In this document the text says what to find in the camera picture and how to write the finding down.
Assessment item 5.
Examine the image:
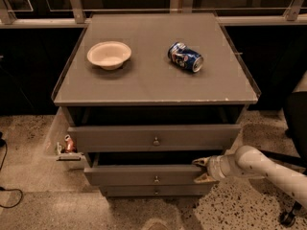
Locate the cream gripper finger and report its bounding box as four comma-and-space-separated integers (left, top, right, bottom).
192, 157, 209, 168
194, 173, 216, 184

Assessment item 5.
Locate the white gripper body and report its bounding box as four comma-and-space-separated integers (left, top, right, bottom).
207, 155, 234, 181

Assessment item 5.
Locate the grey drawer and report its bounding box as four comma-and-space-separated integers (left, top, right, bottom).
100, 184, 213, 197
68, 125, 240, 152
84, 150, 221, 186

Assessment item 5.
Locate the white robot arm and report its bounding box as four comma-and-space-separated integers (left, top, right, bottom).
192, 146, 307, 208

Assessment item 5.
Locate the grey bottom drawer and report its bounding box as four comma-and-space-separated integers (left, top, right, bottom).
100, 184, 213, 197

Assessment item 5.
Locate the grey top drawer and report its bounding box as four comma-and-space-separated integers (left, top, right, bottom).
68, 125, 240, 152

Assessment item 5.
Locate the grey drawer cabinet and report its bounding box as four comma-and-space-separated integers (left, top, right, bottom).
51, 12, 262, 198

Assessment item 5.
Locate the black office chair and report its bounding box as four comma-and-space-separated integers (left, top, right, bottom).
260, 81, 307, 230

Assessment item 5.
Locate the blue soda can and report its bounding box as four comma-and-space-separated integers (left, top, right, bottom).
168, 42, 203, 73

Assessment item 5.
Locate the red bottle in bin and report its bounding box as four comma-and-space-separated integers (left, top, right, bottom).
64, 134, 77, 153

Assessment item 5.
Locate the white paper bowl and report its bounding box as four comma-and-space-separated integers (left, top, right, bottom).
87, 41, 131, 70

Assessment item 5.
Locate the clear plastic side bin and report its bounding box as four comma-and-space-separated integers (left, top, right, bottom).
43, 108, 85, 171

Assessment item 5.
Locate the metal window railing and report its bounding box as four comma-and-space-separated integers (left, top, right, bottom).
0, 0, 307, 28

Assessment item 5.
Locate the black floor cable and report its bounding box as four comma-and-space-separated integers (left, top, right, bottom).
0, 131, 24, 209

